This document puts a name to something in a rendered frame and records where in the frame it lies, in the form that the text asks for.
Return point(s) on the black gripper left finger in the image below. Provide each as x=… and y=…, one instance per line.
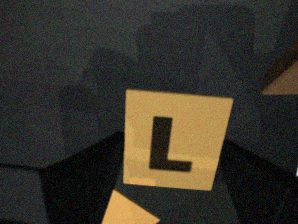
x=76, y=190

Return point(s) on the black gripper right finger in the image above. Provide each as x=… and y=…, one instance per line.
x=261, y=192

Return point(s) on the tan wooden board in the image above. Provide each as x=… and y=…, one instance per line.
x=282, y=77

